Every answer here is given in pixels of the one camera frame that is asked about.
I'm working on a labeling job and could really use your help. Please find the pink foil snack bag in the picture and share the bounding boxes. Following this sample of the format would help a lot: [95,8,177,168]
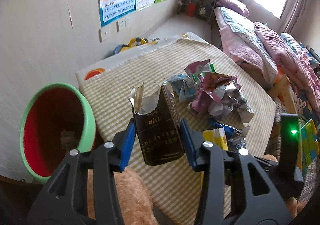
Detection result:
[184,60,241,114]

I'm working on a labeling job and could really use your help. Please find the black torn cigarette box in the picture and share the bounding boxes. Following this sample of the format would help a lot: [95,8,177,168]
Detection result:
[129,82,184,166]

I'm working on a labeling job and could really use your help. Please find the green red trash bin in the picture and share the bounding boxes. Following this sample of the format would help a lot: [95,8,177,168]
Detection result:
[20,83,96,184]

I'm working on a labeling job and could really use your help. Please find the colourful children book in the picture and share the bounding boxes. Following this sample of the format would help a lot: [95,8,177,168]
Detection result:
[300,119,319,178]

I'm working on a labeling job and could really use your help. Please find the blue plastic wrapper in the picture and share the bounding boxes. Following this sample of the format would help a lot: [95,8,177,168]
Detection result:
[208,118,241,139]

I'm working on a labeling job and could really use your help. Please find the yellow cardboard box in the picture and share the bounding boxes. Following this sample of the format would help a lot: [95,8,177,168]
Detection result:
[201,127,229,188]

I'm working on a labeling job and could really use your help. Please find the brown plush teddy bear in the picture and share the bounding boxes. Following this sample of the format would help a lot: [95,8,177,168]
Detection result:
[87,167,158,225]

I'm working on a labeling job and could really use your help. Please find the crumpled white paper wrapper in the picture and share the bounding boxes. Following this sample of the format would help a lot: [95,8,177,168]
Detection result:
[208,90,254,124]

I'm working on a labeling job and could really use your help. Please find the grey blue crumpled wrapper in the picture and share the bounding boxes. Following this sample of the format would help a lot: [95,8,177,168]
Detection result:
[167,74,199,103]

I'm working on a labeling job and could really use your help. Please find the pink quilt bed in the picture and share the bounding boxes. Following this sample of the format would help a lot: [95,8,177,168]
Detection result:
[214,7,319,111]

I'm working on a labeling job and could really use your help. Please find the green snack wrapper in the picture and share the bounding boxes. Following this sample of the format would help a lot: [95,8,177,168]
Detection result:
[201,63,215,76]

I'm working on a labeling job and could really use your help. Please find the yellow toy vehicle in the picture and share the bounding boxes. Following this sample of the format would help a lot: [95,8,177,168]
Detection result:
[112,37,159,55]

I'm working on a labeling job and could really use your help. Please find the pink window curtain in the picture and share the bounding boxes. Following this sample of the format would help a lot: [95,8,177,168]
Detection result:
[278,0,308,34]

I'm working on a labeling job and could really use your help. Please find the purple pillow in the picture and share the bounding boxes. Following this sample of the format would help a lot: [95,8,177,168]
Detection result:
[216,0,249,18]

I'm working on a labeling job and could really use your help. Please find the red container on shelf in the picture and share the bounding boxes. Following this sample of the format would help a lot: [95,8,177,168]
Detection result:
[185,3,196,17]

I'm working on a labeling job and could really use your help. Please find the wooden chair frame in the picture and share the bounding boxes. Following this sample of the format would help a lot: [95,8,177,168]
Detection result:
[267,74,298,114]

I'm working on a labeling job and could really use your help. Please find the white wall socket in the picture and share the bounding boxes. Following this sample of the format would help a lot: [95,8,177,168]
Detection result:
[117,17,126,32]

